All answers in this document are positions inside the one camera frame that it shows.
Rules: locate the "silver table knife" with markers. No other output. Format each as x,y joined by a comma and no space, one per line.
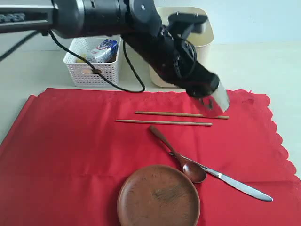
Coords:
234,183

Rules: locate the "red scalloped table cloth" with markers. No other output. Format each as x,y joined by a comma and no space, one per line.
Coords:
67,155

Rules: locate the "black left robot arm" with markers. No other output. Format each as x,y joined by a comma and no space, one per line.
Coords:
135,21

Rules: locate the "brown egg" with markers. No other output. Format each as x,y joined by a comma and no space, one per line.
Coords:
87,71

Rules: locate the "white blue packet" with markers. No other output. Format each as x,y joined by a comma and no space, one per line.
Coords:
103,52

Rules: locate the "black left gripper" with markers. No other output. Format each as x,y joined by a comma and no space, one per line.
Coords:
174,59

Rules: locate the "stainless steel cup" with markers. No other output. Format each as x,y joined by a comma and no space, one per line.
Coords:
215,104

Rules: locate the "wooden chopstick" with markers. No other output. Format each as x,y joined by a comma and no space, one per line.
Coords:
224,117
166,122

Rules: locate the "brown wooden plate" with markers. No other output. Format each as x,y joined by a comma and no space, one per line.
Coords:
158,195

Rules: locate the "dark wooden spoon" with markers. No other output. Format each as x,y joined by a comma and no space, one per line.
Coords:
194,172

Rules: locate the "yellow lemon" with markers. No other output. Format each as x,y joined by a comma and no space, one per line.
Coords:
79,60

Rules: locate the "cream plastic bin with circle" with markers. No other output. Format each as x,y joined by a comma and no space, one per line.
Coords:
201,41

